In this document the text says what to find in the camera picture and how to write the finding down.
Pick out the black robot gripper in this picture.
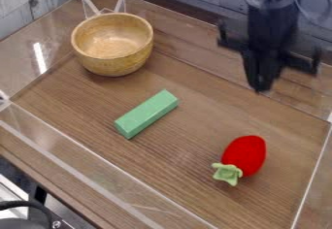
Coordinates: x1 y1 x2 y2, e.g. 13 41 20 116
218 1 321 92

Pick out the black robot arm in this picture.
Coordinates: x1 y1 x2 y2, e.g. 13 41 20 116
216 0 332 93

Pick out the red plush strawberry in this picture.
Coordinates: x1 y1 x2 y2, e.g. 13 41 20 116
211 135 267 186

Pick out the green rectangular block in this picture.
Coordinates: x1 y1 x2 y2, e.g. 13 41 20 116
113 89 179 139

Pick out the wooden bowl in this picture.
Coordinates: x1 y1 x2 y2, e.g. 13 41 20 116
69 13 154 77

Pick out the clear acrylic tray wall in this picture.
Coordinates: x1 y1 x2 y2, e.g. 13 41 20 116
0 0 332 229

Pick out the black cable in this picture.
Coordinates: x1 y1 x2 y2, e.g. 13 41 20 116
0 200 53 229

